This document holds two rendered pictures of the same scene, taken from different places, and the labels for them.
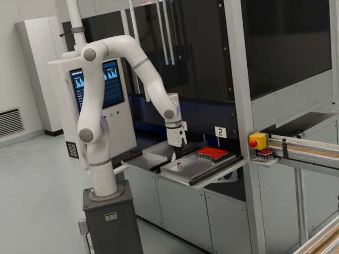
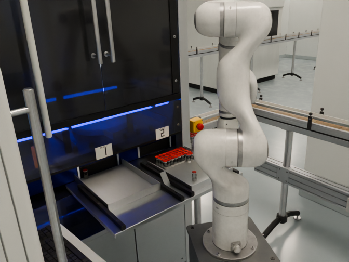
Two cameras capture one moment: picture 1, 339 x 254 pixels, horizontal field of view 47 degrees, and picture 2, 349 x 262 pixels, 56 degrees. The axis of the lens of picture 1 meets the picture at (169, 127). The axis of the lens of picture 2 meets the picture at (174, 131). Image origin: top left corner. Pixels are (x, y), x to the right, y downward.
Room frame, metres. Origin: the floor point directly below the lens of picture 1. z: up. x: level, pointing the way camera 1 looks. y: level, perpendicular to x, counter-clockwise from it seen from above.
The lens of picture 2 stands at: (2.10, 1.33, 1.65)
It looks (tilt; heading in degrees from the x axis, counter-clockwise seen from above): 21 degrees down; 269
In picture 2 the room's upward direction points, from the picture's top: 2 degrees counter-clockwise
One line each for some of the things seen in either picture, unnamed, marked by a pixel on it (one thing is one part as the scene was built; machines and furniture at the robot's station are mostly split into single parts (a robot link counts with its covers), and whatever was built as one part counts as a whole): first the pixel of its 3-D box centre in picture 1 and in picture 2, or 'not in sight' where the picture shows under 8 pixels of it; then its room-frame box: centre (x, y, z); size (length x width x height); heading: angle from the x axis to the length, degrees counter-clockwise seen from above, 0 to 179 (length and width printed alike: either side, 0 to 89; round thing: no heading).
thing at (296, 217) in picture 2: not in sight; (281, 222); (1.29, -0.75, 0.07); 0.50 x 0.08 x 0.14; 37
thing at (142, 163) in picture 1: (184, 160); (155, 180); (2.18, -0.06, 0.87); 0.70 x 0.48 x 0.02; 37
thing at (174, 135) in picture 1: (175, 134); (228, 126); (1.85, -0.02, 1.14); 0.10 x 0.08 x 0.11; 37
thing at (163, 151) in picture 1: (174, 147); (116, 181); (2.36, -0.01, 0.90); 0.34 x 0.26 x 0.04; 127
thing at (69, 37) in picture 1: (81, 55); not in sight; (3.40, 0.64, 1.50); 0.48 x 0.01 x 0.59; 37
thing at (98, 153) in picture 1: (96, 137); (221, 164); (1.94, 0.38, 1.16); 0.19 x 0.12 x 0.24; 171
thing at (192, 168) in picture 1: (198, 164); (188, 167); (2.02, -0.12, 0.90); 0.34 x 0.26 x 0.04; 127
